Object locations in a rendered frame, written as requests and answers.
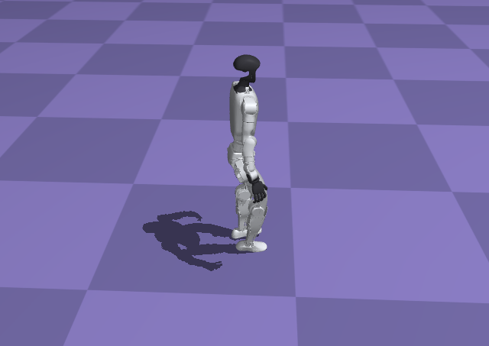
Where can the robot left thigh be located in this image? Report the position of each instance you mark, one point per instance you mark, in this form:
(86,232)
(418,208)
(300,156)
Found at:
(242,192)

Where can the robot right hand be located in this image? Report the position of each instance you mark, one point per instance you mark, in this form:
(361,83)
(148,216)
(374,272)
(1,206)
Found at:
(257,188)

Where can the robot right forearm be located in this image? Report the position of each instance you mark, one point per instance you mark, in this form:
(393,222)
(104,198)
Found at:
(248,154)

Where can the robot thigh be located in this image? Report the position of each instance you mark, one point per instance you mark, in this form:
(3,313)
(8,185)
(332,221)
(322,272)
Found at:
(241,176)
(242,192)

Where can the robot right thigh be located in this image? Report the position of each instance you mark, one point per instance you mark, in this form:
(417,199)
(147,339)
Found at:
(241,176)

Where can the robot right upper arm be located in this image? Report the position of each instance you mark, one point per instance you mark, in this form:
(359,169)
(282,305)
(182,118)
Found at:
(249,111)

